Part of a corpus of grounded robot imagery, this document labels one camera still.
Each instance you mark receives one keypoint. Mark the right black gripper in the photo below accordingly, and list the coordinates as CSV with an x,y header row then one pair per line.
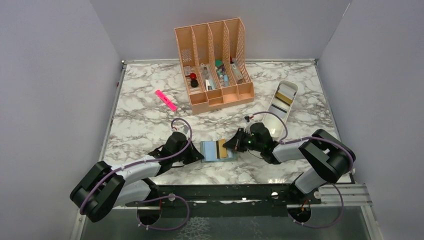
x,y
235,143

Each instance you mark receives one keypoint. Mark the black metal base rail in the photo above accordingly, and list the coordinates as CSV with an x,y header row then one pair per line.
x,y
227,200

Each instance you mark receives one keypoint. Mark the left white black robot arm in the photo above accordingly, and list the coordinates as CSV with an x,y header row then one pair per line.
x,y
107,186

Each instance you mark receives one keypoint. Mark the pink highlighter marker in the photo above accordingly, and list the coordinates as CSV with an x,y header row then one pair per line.
x,y
166,100

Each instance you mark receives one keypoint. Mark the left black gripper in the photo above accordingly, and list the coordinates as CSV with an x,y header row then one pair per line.
x,y
195,155

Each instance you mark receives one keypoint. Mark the grey red stapler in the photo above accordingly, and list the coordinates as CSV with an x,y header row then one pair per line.
x,y
236,71

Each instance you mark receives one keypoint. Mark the gold credit card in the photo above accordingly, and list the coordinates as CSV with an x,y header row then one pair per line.
x,y
221,151

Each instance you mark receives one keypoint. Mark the green card holder wallet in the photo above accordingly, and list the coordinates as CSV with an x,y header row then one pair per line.
x,y
208,150

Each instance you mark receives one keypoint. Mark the green eraser block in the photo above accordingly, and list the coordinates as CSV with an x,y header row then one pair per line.
x,y
218,63

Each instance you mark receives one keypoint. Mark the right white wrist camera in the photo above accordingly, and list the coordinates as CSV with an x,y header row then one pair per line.
x,y
247,128

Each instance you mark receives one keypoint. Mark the white oblong plastic tray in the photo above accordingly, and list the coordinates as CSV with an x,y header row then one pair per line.
x,y
275,127

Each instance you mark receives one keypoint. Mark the black round stamp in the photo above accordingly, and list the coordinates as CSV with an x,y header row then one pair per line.
x,y
194,83

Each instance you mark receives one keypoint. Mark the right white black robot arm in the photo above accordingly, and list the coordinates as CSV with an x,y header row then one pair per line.
x,y
328,157

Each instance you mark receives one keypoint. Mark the orange plastic desk organizer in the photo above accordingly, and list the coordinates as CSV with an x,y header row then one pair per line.
x,y
198,47

